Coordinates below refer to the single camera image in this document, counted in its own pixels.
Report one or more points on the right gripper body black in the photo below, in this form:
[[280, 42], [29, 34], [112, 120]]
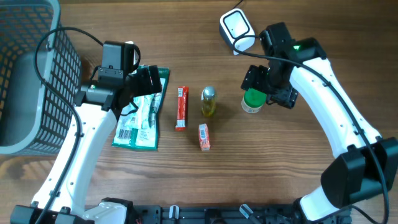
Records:
[[262, 80]]

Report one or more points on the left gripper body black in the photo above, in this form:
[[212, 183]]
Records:
[[141, 83]]

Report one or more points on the green lid white jar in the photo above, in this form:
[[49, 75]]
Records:
[[253, 100]]

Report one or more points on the red stick packet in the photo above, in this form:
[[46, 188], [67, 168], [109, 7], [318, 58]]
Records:
[[182, 108]]

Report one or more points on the yellow liquid small bottle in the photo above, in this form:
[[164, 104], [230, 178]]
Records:
[[208, 101]]

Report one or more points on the red white carton cup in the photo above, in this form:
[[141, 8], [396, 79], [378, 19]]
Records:
[[204, 138]]

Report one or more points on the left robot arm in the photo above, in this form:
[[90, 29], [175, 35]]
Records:
[[98, 106]]

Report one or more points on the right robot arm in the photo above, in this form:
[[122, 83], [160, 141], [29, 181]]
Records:
[[365, 163]]

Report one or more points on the white barcode scanner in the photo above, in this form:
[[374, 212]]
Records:
[[234, 24]]

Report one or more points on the grey plastic mesh basket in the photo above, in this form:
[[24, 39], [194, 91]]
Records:
[[38, 76]]

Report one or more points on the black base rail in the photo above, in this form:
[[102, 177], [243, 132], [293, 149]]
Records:
[[269, 214]]

